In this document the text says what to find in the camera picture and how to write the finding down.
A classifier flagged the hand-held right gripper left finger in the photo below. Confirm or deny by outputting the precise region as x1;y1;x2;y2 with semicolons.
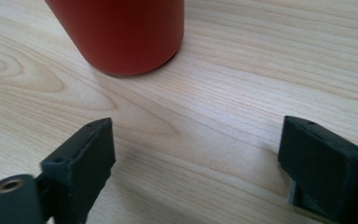
35;117;117;224

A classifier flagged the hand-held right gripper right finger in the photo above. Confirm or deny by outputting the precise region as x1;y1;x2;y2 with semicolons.
277;115;358;224

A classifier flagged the red cup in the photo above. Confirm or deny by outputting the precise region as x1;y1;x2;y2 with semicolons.
45;0;186;77

